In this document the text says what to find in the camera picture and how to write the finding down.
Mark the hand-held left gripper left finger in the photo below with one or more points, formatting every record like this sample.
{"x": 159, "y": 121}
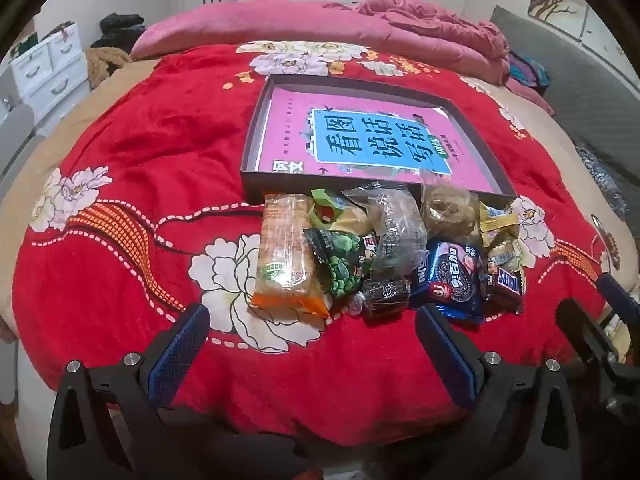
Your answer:
{"x": 180, "y": 350}

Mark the blue cookie packet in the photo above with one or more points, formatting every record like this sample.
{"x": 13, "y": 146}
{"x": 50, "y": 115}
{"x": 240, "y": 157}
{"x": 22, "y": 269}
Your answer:
{"x": 450, "y": 280}

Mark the yellow candy packet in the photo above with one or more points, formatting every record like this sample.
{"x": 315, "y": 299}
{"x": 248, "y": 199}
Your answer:
{"x": 500, "y": 222}
{"x": 505, "y": 255}

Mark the clear dark cake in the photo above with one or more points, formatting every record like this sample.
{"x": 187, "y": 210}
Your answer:
{"x": 395, "y": 230}

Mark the grey cardboard box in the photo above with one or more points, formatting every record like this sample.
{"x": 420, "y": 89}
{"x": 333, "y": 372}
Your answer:
{"x": 280, "y": 182}

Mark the green clear cake packet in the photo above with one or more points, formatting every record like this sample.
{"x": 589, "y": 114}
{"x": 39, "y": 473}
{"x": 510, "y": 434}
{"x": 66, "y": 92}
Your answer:
{"x": 325, "y": 210}

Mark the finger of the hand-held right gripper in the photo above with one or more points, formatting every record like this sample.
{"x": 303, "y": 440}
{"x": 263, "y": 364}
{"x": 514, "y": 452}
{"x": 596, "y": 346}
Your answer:
{"x": 580, "y": 324}
{"x": 616, "y": 291}

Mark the colourful cloth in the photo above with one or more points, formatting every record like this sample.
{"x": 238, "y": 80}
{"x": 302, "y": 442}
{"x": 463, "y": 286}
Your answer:
{"x": 527, "y": 67}

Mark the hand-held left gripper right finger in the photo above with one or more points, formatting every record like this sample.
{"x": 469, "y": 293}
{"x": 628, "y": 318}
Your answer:
{"x": 445, "y": 355}

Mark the brown fuzzy cloth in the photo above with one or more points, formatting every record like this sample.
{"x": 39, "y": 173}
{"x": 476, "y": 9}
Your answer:
{"x": 102, "y": 62}

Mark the silver patterned cloth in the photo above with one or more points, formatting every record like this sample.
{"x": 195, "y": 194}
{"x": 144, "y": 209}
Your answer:
{"x": 600, "y": 170}

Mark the dark clothes pile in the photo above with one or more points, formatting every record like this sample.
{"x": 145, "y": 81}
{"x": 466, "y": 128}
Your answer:
{"x": 120, "y": 25}

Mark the black green pea packet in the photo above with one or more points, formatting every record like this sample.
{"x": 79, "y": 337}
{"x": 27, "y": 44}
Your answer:
{"x": 345, "y": 265}

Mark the orange biscuit packet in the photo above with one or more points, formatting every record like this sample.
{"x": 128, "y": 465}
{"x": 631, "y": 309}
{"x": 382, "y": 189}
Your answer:
{"x": 285, "y": 260}

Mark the white drawer cabinet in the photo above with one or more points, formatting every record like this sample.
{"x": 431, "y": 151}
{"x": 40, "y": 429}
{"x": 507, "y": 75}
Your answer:
{"x": 50, "y": 70}

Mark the small dark roll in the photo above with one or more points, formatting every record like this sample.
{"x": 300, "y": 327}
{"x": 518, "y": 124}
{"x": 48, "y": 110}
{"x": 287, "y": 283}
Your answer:
{"x": 382, "y": 300}

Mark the tree wall painting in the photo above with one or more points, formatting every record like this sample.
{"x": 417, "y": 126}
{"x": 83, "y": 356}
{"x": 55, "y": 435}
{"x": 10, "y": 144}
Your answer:
{"x": 555, "y": 0}

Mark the pink book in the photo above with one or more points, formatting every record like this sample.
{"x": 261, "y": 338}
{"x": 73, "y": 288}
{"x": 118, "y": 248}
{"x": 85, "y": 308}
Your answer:
{"x": 350, "y": 110}

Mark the brown candy bar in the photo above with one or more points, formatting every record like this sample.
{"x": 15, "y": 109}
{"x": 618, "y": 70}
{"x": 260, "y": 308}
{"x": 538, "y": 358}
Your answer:
{"x": 505, "y": 285}

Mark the pink folded quilt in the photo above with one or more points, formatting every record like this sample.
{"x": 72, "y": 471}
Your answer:
{"x": 425, "y": 35}

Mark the red floral blanket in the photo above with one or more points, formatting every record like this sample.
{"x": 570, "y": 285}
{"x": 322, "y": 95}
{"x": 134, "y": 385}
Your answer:
{"x": 150, "y": 160}

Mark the grey padded mat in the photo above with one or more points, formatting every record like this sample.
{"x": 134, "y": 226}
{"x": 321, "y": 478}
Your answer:
{"x": 590, "y": 100}

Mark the clear round pastry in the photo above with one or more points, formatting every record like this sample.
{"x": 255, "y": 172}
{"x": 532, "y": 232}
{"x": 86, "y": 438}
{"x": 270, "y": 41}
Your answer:
{"x": 447, "y": 210}

